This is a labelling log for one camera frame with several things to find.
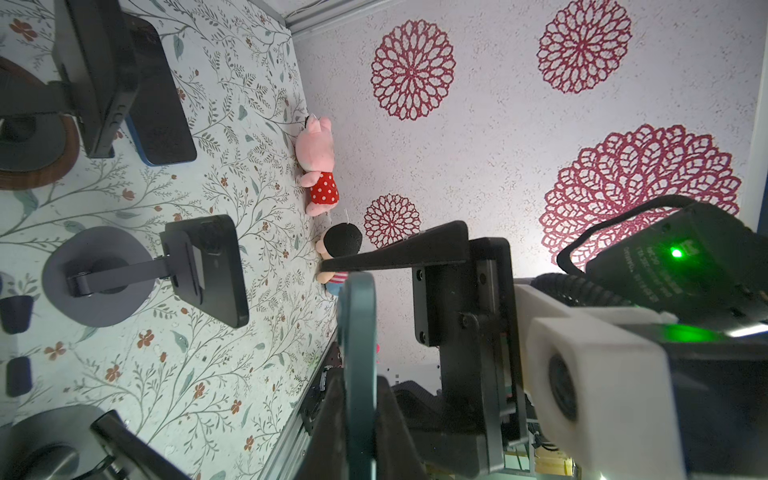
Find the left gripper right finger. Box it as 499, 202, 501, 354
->
375, 376, 428, 480

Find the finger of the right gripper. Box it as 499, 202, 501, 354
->
320, 220, 470, 272

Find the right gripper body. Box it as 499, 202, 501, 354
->
393, 237, 527, 478

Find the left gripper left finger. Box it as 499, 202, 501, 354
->
294, 368, 351, 480

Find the teal green phone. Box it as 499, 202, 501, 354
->
337, 272, 377, 479

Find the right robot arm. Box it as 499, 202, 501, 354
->
297, 195, 767, 479

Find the black phone middle stand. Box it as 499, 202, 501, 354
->
160, 215, 249, 329

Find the grey stand front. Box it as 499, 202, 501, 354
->
1, 405, 187, 479

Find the grey stand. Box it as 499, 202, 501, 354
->
1, 405, 187, 479
42, 226, 170, 328

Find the grey stand middle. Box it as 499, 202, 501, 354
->
42, 226, 170, 328

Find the wooden base phone stand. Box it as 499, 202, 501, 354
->
1, 1, 140, 191

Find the black haired doll plush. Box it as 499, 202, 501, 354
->
315, 223, 362, 297

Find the pink pig plush toy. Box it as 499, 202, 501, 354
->
295, 115, 340, 217

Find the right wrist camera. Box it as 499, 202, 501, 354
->
515, 284, 687, 479

